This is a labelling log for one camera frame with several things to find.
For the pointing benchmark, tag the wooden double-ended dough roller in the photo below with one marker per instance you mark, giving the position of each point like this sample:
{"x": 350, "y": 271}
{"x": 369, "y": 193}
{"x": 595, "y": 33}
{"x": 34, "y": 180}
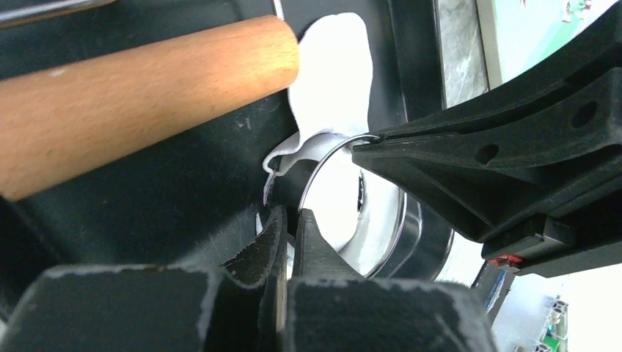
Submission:
{"x": 84, "y": 83}

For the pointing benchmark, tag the white dough ball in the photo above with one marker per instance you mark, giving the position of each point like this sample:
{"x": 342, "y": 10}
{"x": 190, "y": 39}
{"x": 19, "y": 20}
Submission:
{"x": 332, "y": 91}

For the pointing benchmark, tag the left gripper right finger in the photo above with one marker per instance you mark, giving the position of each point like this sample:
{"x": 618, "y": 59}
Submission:
{"x": 345, "y": 313}

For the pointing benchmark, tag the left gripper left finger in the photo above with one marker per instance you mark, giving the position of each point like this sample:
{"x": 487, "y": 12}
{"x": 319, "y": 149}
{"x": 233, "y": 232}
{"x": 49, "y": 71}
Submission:
{"x": 236, "y": 306}

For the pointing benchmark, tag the black baking tray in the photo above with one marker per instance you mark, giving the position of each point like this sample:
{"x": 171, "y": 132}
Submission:
{"x": 192, "y": 198}

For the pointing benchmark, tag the metal ring cutter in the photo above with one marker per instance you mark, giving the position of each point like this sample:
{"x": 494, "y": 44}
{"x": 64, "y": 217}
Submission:
{"x": 419, "y": 252}

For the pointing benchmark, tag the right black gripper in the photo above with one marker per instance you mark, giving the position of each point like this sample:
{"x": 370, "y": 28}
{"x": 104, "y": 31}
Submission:
{"x": 530, "y": 170}

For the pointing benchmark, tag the green floral tray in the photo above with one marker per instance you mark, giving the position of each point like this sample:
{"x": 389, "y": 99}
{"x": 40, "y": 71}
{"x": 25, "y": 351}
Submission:
{"x": 517, "y": 35}

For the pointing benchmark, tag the cut round dough wrapper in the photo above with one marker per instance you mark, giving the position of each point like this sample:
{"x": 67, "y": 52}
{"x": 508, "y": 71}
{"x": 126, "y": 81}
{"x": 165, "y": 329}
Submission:
{"x": 358, "y": 213}

